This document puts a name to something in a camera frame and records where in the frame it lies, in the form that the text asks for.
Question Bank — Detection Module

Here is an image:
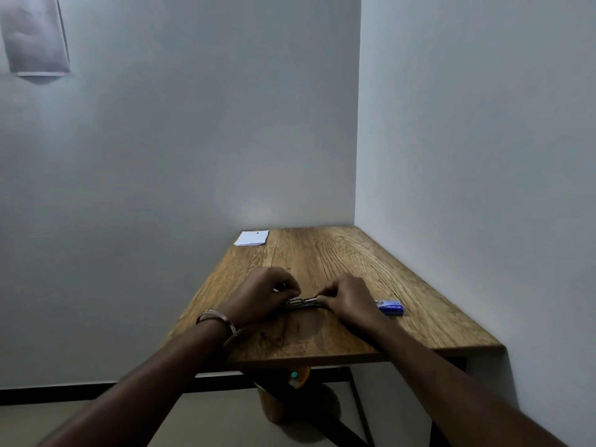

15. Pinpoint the person's right forearm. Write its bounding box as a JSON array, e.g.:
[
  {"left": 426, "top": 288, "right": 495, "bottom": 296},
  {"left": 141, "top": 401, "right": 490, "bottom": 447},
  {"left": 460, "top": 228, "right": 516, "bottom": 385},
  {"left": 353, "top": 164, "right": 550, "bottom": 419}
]
[{"left": 361, "top": 319, "right": 569, "bottom": 447}]

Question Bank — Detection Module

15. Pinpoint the metal bracelet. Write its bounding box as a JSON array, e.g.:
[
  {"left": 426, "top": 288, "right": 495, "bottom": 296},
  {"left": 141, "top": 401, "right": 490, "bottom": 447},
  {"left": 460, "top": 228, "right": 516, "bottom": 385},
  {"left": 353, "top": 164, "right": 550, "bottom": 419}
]
[{"left": 196, "top": 310, "right": 238, "bottom": 350}]

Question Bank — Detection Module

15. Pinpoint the person's right hand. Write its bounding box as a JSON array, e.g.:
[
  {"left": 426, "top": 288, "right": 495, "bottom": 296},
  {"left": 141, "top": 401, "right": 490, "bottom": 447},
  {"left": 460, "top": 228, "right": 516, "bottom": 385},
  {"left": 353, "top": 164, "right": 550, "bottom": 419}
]
[{"left": 316, "top": 273, "right": 390, "bottom": 332}]

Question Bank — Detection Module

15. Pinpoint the person's left hand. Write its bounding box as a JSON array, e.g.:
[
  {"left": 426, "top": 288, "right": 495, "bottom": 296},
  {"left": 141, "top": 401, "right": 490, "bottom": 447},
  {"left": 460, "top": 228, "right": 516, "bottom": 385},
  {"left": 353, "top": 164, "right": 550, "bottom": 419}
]
[{"left": 220, "top": 266, "right": 301, "bottom": 330}]

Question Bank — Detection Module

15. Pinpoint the white paper stack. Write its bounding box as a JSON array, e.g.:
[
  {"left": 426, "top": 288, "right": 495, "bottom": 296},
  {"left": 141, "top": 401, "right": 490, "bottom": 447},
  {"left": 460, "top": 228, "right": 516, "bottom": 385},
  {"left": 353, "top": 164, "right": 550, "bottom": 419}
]
[{"left": 234, "top": 230, "right": 270, "bottom": 247}]

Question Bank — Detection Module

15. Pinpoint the paper sheet on wall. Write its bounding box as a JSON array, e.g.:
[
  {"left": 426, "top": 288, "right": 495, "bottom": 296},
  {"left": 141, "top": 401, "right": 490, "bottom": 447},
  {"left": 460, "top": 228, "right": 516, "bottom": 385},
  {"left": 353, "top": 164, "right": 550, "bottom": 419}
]
[{"left": 0, "top": 0, "right": 71, "bottom": 78}]

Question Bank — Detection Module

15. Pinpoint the person's left forearm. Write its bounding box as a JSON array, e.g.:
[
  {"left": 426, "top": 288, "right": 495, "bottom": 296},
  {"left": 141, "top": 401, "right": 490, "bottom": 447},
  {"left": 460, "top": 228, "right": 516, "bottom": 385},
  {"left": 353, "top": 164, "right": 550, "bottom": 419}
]
[{"left": 39, "top": 318, "right": 238, "bottom": 447}]

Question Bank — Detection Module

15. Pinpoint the orange stool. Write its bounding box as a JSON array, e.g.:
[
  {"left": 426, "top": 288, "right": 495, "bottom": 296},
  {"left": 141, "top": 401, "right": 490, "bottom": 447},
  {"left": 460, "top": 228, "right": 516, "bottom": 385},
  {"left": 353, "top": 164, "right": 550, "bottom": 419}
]
[{"left": 255, "top": 366, "right": 343, "bottom": 424}]

